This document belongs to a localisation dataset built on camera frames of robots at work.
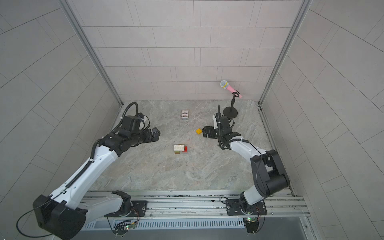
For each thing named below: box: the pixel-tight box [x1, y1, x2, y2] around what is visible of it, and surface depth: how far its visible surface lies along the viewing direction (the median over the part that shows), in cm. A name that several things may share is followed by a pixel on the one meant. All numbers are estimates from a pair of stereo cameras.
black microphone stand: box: [223, 92, 240, 119], surface depth 111 cm
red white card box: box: [181, 109, 189, 121], surface depth 110 cm
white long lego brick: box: [173, 144, 185, 152], surface depth 88 cm
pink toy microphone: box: [220, 80, 243, 99], surface depth 95 cm
